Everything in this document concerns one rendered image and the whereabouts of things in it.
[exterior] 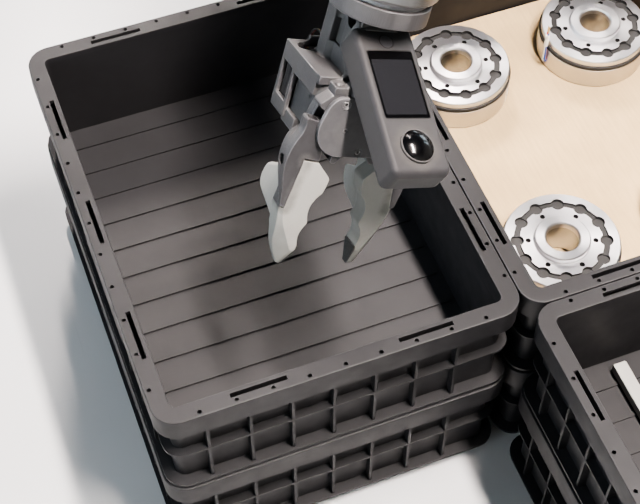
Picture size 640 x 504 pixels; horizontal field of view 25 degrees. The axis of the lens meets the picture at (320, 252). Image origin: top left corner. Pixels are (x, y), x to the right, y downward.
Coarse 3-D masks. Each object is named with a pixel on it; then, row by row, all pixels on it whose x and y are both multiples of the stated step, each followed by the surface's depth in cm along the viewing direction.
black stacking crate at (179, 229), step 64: (320, 0) 134; (64, 64) 129; (128, 64) 132; (192, 64) 135; (256, 64) 138; (128, 128) 136; (192, 128) 136; (256, 128) 136; (128, 192) 132; (192, 192) 132; (256, 192) 132; (128, 256) 128; (192, 256) 128; (256, 256) 128; (320, 256) 128; (384, 256) 128; (448, 256) 123; (192, 320) 124; (256, 320) 124; (320, 320) 124; (384, 320) 124; (192, 384) 120; (384, 384) 116; (448, 384) 120; (192, 448) 112; (256, 448) 117
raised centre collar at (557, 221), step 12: (552, 216) 125; (564, 216) 125; (540, 228) 125; (552, 228) 125; (576, 228) 125; (540, 240) 124; (588, 240) 124; (540, 252) 124; (552, 252) 123; (564, 252) 123; (576, 252) 123
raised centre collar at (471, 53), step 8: (440, 48) 137; (448, 48) 137; (456, 48) 137; (464, 48) 137; (472, 48) 137; (432, 56) 136; (440, 56) 136; (472, 56) 136; (480, 56) 136; (432, 64) 136; (440, 64) 136; (472, 64) 136; (480, 64) 136; (440, 72) 135; (448, 72) 135; (464, 72) 135; (472, 72) 135; (448, 80) 135; (456, 80) 135; (464, 80) 135
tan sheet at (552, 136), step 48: (528, 48) 142; (528, 96) 138; (576, 96) 138; (624, 96) 138; (480, 144) 135; (528, 144) 135; (576, 144) 135; (624, 144) 135; (528, 192) 132; (576, 192) 132; (624, 192) 132; (624, 240) 129
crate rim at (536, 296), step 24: (456, 144) 122; (456, 168) 120; (480, 192) 119; (480, 216) 118; (504, 240) 117; (504, 264) 115; (624, 264) 115; (528, 288) 114; (552, 288) 114; (576, 288) 114; (528, 312) 114
